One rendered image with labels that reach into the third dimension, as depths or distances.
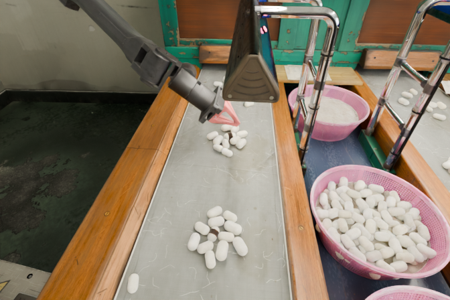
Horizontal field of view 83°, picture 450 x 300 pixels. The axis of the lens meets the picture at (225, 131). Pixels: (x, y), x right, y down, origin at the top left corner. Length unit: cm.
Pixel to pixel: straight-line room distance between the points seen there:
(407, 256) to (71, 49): 241
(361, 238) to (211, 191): 33
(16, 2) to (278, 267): 245
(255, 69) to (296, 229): 34
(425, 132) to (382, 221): 43
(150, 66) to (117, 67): 178
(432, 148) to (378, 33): 53
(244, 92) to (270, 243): 32
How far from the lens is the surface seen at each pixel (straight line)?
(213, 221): 56
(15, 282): 99
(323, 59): 60
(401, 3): 126
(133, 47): 65
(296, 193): 62
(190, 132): 80
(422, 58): 132
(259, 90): 36
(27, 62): 278
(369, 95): 108
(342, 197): 68
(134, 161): 71
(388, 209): 71
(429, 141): 98
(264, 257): 55
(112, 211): 61
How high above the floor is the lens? 123
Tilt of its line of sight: 37 degrees down
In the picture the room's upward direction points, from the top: straight up
